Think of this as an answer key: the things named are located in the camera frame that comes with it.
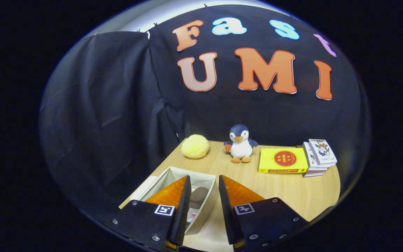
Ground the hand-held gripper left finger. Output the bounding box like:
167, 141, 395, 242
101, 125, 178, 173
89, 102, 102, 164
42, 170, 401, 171
104, 175, 192, 252

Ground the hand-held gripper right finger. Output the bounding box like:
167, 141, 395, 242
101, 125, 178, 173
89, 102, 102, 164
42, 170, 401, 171
218, 175, 310, 251

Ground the cream fabric storage box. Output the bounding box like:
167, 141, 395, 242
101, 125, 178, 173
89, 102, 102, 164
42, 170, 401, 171
137, 166, 219, 236

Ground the yellow round plush bun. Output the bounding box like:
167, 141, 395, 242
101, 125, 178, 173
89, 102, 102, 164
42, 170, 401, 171
182, 134, 210, 160

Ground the penguin plush toy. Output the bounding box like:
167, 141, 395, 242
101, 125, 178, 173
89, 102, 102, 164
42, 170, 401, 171
224, 124, 259, 163

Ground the yellow book with red circle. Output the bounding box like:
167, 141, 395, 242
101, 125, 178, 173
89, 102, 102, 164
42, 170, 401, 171
258, 148, 309, 174

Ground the white floral cover book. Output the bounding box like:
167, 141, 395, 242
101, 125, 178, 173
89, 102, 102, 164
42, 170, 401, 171
309, 139, 338, 166

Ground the row of black cloth clips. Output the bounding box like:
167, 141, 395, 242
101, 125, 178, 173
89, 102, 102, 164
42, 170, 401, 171
93, 3, 208, 36

